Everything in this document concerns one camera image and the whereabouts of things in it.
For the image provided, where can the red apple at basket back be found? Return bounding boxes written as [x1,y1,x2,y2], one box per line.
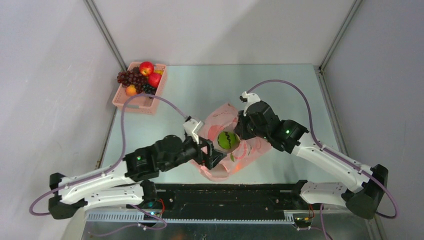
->
[139,61,155,77]

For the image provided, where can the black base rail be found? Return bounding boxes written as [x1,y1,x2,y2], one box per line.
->
[138,183,320,222]

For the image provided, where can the red fake apple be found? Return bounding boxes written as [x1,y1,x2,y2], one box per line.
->
[148,72,162,89]

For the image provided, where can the black fake grape bunch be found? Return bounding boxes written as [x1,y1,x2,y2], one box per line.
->
[142,83,157,95]

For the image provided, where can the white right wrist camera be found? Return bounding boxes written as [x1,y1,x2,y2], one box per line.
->
[239,91,261,117]

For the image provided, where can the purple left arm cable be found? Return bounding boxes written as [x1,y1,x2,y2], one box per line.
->
[29,93,190,238]

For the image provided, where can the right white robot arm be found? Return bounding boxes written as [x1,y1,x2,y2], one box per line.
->
[234,98,389,220]

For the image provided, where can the pink printed plastic bag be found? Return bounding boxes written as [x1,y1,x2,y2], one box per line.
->
[190,102,272,182]

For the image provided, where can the green striped fake watermelon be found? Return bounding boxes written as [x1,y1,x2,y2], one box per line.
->
[217,131,240,150]

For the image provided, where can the yellow fake fruit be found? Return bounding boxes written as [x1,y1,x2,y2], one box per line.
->
[154,69,164,76]

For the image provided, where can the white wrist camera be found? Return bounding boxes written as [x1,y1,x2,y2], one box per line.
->
[239,91,261,117]
[182,116,204,144]

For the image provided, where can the orange fake peach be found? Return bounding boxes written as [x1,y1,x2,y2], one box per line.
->
[125,85,138,97]

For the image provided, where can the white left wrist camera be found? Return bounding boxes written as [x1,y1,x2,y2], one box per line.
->
[182,116,204,144]

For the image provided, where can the dark purple fake grapes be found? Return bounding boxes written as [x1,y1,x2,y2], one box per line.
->
[116,67,148,90]

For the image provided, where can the pink plastic perforated basket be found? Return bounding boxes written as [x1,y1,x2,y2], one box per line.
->
[111,62,168,115]

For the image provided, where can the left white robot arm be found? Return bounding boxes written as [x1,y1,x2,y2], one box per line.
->
[48,135,227,220]

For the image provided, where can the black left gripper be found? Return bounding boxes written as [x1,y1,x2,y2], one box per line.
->
[161,131,226,172]

